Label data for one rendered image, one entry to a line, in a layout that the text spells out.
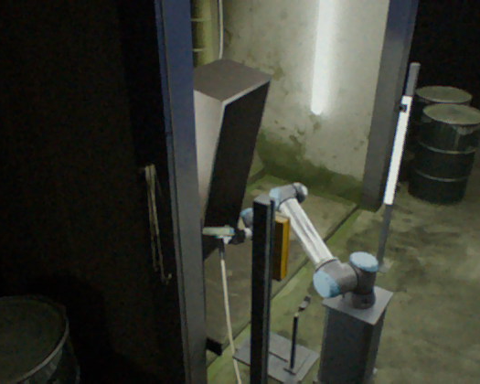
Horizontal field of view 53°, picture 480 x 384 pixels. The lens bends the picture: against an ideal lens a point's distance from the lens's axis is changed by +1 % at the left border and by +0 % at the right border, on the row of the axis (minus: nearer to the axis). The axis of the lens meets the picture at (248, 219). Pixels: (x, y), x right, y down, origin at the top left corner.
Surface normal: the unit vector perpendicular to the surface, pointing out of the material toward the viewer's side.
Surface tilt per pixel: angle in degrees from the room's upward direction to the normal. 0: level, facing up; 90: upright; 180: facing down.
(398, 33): 90
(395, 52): 90
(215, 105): 90
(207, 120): 90
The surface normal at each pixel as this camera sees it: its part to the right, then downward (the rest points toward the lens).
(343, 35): -0.55, 0.43
